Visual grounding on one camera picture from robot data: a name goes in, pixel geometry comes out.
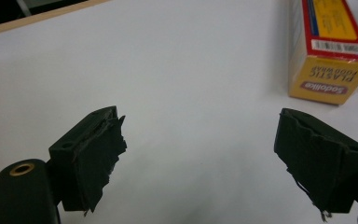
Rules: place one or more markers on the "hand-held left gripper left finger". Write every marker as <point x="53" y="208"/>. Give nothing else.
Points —
<point x="84" y="161"/>

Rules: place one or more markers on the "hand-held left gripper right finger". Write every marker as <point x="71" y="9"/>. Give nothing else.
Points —
<point x="320" y="161"/>

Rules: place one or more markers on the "yellow and red carton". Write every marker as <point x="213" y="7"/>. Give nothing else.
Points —
<point x="326" y="53"/>

